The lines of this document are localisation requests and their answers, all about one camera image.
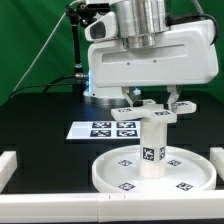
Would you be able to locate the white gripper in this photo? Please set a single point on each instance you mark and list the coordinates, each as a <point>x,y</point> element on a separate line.
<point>185,54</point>

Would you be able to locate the white left fence block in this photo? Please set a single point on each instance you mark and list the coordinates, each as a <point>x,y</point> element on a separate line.
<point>8,165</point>

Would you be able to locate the white marker sheet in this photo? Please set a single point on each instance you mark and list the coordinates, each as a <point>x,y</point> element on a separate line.
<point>111,130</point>

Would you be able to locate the white front fence bar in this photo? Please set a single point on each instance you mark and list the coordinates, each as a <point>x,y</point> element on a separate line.
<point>107,207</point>

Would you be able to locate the white fence block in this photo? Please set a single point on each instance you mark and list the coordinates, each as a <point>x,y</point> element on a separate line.
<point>8,165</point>
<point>217,159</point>

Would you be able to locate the white cross-shaped table base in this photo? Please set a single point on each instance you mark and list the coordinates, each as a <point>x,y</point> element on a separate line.
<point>154,112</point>

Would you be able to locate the black camera stand pole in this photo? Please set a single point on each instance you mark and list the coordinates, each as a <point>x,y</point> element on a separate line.
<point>79,16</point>

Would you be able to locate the white right fence block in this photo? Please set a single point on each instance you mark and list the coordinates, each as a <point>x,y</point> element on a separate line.
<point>217,159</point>

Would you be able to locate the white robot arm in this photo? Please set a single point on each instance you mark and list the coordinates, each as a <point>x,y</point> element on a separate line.
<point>138,43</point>

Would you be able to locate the white round table top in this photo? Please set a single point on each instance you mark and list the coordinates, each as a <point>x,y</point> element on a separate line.
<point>129,169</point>

